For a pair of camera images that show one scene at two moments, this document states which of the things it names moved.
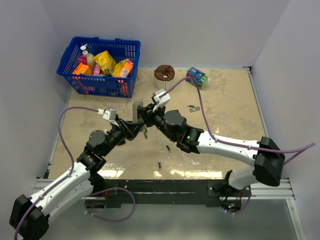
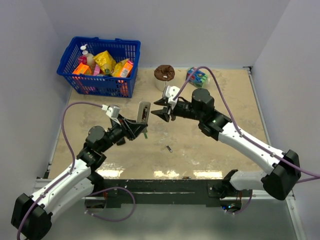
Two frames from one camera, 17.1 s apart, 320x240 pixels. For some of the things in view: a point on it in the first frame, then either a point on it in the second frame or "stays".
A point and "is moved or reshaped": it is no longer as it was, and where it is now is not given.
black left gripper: (133, 128) stays
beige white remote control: (135, 105) is moved or reshaped
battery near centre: (168, 149) stays
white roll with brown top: (163, 73) stays
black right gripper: (148, 115) -> (163, 113)
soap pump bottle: (91, 61) stays
